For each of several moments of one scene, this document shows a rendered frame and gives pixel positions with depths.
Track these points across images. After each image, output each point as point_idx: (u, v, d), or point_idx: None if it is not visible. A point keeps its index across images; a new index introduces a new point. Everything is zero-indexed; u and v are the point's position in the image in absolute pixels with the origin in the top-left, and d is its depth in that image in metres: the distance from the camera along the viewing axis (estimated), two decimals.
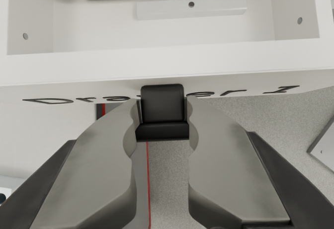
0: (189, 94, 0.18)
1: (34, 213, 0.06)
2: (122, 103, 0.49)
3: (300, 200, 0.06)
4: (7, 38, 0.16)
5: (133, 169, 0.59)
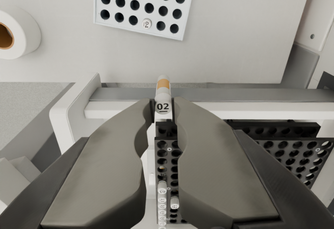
0: None
1: (45, 208, 0.06)
2: None
3: (288, 195, 0.06)
4: (114, 104, 0.24)
5: None
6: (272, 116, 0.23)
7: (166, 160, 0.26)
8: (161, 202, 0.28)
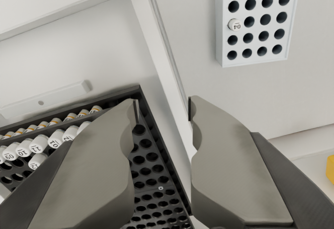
0: None
1: (31, 214, 0.06)
2: None
3: (304, 202, 0.06)
4: (159, 28, 0.16)
5: None
6: None
7: None
8: (31, 148, 0.18)
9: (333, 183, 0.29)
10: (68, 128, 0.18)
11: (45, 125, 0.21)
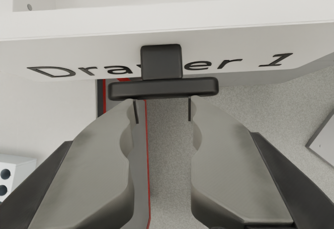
0: (187, 64, 0.18)
1: (31, 215, 0.06)
2: None
3: (304, 202, 0.06)
4: (12, 9, 0.17)
5: (133, 159, 0.59)
6: None
7: None
8: None
9: None
10: None
11: None
